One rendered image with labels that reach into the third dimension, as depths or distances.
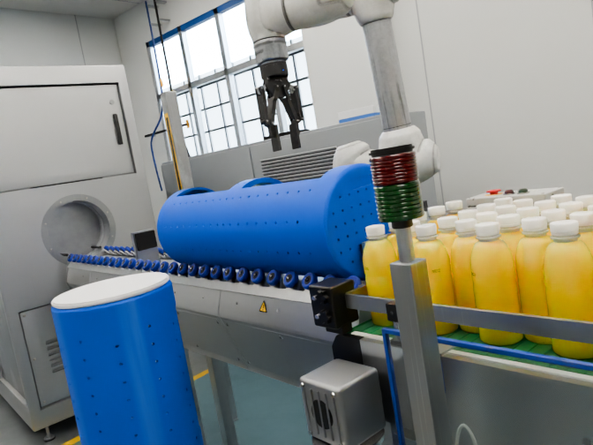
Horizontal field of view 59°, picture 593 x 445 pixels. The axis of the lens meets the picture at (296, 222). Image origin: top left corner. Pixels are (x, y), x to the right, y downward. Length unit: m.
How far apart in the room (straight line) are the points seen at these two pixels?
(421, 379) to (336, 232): 0.51
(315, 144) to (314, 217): 2.08
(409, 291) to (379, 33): 1.30
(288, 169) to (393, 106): 1.63
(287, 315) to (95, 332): 0.47
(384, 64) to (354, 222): 0.80
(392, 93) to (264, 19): 0.63
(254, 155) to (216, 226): 2.11
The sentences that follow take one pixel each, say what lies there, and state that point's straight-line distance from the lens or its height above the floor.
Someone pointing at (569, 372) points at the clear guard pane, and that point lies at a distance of 0.79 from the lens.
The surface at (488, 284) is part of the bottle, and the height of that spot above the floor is 1.01.
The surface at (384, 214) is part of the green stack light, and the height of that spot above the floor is 1.17.
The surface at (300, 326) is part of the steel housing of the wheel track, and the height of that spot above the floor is 0.85.
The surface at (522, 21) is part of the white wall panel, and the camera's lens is 4.03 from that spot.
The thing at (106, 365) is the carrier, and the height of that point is 0.89.
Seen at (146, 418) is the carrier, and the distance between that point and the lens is 1.32.
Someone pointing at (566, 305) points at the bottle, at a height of 0.98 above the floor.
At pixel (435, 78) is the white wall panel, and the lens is 4.24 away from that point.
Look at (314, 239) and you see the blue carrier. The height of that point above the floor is 1.08.
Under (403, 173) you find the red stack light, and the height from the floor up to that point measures 1.22.
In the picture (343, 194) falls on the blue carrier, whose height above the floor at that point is 1.17.
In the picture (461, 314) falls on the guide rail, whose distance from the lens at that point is 0.92.
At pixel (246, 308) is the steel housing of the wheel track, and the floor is 0.87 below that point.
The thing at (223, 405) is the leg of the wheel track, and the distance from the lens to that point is 2.32.
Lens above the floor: 1.26
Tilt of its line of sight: 6 degrees down
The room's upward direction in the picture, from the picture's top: 10 degrees counter-clockwise
